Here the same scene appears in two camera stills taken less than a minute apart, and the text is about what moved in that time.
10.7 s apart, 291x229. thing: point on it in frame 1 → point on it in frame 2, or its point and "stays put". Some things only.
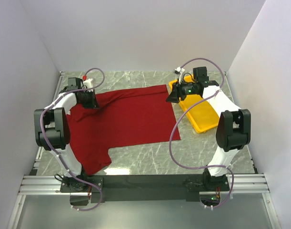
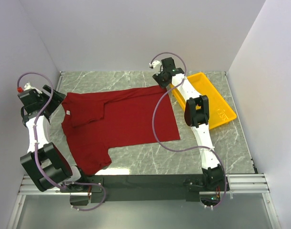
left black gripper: x=94 y=103 → x=55 y=99
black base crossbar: x=145 y=187 stays put
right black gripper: x=176 y=92 → x=156 y=78
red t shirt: x=140 y=116 stays put
